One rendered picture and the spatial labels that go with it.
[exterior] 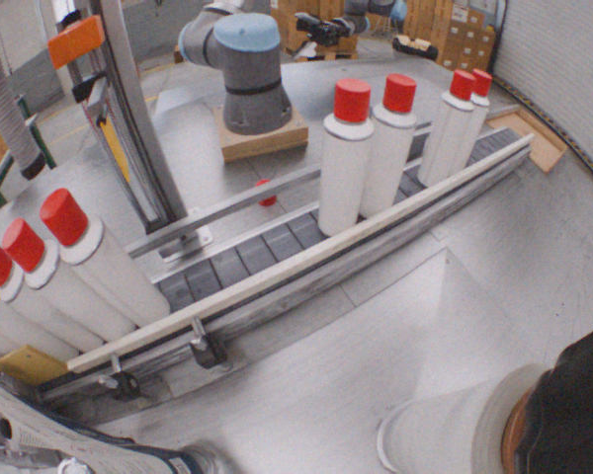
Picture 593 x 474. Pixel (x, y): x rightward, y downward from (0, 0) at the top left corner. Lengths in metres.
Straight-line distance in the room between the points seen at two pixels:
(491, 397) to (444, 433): 0.04
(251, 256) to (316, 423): 0.22
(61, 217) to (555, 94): 4.66
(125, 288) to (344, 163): 0.24
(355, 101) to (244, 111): 0.34
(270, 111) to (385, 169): 0.30
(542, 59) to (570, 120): 0.95
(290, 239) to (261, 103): 0.29
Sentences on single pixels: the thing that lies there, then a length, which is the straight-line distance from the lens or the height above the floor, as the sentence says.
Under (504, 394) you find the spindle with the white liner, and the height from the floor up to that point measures 1.07.
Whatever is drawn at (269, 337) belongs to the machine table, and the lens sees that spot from 0.38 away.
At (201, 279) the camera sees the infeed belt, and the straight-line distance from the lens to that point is 0.37.
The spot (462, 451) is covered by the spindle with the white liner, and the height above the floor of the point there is 1.05.
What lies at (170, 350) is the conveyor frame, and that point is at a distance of 0.35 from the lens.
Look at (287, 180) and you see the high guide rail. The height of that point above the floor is 0.96.
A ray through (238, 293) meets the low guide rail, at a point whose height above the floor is 0.91.
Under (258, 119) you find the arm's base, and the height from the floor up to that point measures 0.91.
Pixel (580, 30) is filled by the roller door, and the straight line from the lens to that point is 4.55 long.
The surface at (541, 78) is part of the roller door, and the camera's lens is 4.71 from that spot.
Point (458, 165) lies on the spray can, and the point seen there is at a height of 0.91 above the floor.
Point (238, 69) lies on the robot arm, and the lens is 0.54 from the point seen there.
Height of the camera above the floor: 1.19
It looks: 54 degrees down
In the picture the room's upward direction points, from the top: 1 degrees counter-clockwise
